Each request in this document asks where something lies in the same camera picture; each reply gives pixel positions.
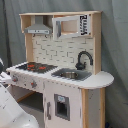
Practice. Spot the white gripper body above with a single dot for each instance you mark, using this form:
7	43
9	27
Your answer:
5	78

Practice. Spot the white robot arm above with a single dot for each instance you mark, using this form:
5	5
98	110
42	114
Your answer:
11	114

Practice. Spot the wooden toy kitchen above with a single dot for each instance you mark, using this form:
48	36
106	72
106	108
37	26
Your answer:
63	53

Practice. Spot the left stove knob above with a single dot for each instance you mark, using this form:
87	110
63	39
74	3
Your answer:
14	79

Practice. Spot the stove knob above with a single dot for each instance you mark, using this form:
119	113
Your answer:
33	84
14	79

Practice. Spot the right stove knob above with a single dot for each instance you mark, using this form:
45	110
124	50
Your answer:
33	84

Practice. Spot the black toy stovetop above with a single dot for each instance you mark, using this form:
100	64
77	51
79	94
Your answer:
36	67

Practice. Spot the grey range hood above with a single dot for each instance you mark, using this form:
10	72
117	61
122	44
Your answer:
39	27

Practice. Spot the white cabinet door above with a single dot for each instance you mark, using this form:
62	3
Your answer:
62	106

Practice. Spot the grey toy sink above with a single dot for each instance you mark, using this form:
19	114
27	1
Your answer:
72	74

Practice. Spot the black toy faucet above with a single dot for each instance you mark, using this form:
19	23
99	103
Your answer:
81	65

